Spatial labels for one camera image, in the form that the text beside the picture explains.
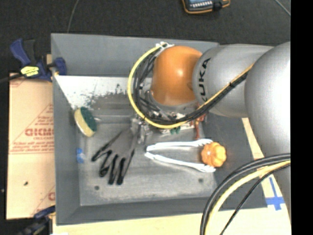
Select grey and black work glove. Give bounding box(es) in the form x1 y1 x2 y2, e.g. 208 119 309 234
91 127 142 186

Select yellow and green round sponge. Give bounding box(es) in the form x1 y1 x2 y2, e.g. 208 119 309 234
74 106 98 138

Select brown cardboard board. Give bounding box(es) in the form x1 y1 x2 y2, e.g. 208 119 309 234
5 71 56 220

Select orange toy pumpkin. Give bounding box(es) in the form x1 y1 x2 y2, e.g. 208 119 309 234
201 141 227 168

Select grey metal bin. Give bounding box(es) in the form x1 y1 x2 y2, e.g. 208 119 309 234
50 33 268 225

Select white plastic tongs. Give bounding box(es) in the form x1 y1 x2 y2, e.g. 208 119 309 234
144 138 217 173

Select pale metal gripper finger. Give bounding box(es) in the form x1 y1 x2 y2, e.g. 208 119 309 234
130 117 144 132
138 127 150 144

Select small blue piece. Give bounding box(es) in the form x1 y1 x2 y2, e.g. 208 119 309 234
76 147 86 164

